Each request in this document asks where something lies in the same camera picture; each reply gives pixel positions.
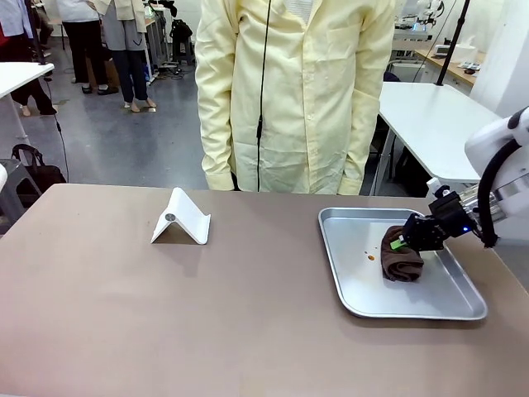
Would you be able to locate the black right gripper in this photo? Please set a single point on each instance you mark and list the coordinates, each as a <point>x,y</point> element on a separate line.
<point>446,219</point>

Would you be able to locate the dark brown cloth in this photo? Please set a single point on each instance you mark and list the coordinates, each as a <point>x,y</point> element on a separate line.
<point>403,264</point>

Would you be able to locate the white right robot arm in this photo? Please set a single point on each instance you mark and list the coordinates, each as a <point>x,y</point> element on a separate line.
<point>496,144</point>

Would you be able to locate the silver metal tray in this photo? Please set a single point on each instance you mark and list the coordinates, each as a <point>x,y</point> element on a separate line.
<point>372,289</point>

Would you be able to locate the large white table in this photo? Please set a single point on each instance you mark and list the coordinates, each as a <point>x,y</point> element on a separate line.
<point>434,124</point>

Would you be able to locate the wooden desk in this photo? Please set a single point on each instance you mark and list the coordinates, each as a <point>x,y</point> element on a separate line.
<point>450,66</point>

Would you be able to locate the person in yellow coat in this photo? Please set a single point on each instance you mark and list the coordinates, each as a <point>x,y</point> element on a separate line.
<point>297,95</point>

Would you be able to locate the white tissue box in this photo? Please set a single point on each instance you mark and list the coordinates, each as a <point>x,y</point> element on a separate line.
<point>469,49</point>

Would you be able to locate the black tripod pole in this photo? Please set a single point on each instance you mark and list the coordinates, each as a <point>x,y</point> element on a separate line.
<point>452,41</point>

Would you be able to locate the white folded stand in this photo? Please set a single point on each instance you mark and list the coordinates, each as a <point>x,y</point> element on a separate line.
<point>186,219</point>

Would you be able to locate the person in grey apron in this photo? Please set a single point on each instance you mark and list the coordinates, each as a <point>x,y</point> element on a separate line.
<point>130,54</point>

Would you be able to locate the black bag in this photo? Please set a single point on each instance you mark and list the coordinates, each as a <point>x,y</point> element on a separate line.
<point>39,173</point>

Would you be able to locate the person in black trousers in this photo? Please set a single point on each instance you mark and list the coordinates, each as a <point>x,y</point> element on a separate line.
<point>84,45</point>

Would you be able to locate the grey stool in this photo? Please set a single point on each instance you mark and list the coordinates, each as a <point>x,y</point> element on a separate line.
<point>10,186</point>

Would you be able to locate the small white table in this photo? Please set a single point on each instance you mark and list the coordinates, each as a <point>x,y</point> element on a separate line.
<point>20,74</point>

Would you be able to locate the person in dark clothes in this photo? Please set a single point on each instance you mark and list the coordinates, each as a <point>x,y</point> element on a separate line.
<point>25,62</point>

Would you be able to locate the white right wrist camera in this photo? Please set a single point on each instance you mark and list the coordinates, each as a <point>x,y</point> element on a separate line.
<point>437,188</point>

